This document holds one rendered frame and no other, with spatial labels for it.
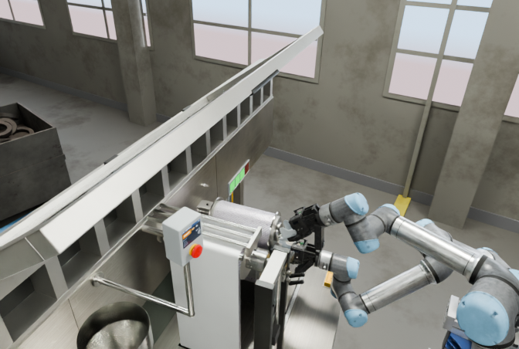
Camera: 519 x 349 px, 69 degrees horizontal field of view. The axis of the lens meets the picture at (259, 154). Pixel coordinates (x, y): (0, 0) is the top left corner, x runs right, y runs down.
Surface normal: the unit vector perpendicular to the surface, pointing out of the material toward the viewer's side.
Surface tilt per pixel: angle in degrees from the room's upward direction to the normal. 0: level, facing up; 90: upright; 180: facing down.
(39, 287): 90
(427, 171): 90
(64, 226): 54
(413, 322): 0
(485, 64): 90
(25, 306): 0
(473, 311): 83
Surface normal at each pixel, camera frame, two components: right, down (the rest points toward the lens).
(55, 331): 0.93, 0.19
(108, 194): 0.76, -0.36
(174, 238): -0.55, 0.40
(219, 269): -0.36, 0.45
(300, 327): 0.02, -0.87
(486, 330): -0.75, 0.19
